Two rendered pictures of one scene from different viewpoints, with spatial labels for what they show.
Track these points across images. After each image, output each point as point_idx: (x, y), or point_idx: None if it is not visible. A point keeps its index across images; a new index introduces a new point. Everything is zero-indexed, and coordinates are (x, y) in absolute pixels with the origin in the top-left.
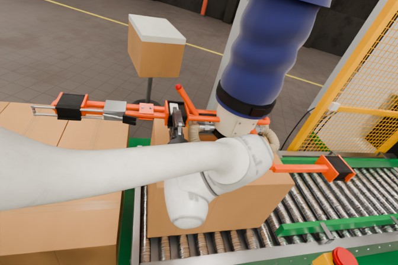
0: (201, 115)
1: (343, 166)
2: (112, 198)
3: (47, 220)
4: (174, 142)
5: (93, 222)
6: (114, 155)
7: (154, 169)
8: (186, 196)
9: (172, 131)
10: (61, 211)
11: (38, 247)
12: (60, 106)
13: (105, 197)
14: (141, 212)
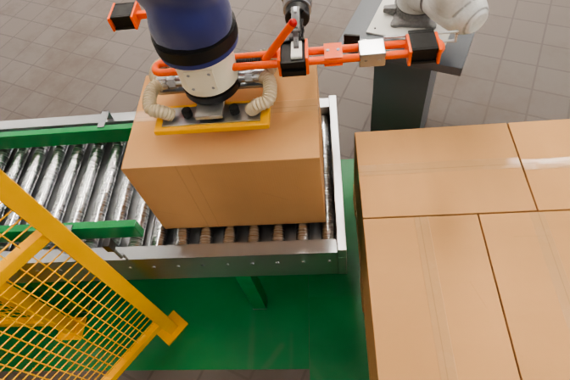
0: (259, 53)
1: (120, 7)
2: (370, 177)
3: (436, 153)
4: (302, 5)
5: (385, 151)
6: None
7: None
8: None
9: (302, 21)
10: (426, 162)
11: (430, 131)
12: (428, 30)
13: (380, 178)
14: (330, 163)
